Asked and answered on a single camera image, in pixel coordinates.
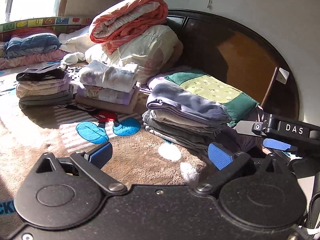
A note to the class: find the Mickey Mouse plush blanket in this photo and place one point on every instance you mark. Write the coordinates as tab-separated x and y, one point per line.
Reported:
25	135

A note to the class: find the cream folded quilt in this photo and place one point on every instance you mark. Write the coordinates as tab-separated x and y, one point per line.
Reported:
154	51

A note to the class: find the orange white rolled quilt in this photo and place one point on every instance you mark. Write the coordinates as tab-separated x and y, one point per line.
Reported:
125	21

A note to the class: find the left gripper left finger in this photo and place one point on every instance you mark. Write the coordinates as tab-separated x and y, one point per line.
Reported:
91	164

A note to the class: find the floral purple bedding stack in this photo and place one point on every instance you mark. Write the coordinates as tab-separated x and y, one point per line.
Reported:
108	88

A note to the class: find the grey folded clothes stack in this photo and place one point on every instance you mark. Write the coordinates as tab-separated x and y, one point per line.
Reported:
192	130

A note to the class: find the green patchwork blanket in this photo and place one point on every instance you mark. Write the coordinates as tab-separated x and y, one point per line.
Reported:
238	104

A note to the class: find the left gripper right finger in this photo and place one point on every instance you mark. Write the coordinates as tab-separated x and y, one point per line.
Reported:
230	166

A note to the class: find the purple grey sweatpants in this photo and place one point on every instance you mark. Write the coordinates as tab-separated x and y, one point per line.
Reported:
173	99

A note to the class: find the pink floral long quilt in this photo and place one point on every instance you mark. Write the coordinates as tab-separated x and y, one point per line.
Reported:
27	56

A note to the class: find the dark wooden headboard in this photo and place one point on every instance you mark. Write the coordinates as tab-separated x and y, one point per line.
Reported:
236	55

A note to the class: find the colourful alphabet foam mat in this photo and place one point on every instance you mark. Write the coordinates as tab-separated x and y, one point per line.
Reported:
59	24

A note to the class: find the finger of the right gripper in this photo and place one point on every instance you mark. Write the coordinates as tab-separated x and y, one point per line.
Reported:
251	128
278	145

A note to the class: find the black garment on stack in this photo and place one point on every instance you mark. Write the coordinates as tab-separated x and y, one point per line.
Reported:
55	71

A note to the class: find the cream grey clothes stack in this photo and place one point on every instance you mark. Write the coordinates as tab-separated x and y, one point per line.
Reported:
49	92

